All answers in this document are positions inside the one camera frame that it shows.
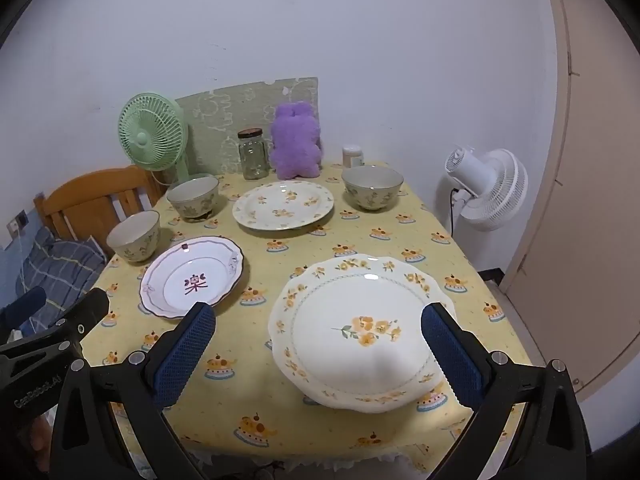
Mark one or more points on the grey plaid pillow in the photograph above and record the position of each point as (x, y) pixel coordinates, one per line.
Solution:
(60, 265)

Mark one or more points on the purple plush toy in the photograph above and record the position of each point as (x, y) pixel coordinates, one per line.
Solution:
(295, 145)

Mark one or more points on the yellow printed tablecloth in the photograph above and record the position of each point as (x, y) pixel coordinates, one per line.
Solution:
(310, 245)

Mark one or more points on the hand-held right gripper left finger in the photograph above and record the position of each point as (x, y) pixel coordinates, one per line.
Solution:
(185, 355)

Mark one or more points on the floral ceramic bowl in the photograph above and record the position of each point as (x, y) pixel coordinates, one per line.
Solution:
(372, 195)
(192, 205)
(134, 245)

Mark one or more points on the green printed mat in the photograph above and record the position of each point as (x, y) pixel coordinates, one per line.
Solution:
(225, 110)

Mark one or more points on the pink rimmed plate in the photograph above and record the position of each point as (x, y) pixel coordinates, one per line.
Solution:
(195, 265)

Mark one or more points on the green desk fan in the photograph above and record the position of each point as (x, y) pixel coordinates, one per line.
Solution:
(150, 135)

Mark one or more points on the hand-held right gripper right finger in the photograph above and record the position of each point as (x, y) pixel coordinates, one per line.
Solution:
(450, 360)

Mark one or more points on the glass jar with brown lid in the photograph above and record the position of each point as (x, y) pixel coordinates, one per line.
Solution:
(253, 160)

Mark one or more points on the large scalloped floral plate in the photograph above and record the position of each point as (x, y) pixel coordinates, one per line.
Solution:
(360, 300)

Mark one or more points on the wall socket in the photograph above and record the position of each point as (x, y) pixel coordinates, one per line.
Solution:
(20, 220)

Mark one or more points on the cotton swab container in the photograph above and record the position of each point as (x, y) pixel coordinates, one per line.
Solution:
(352, 156)

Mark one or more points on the white standing fan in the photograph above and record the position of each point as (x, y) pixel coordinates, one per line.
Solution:
(495, 190)

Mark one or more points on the beige door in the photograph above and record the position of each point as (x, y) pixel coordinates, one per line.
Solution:
(590, 210)

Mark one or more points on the wooden headboard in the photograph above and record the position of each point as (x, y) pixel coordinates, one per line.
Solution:
(85, 200)

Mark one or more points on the round floral plate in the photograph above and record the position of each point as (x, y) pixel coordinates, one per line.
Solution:
(300, 205)

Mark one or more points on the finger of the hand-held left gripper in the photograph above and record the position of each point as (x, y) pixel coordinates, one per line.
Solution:
(25, 304)
(75, 322)

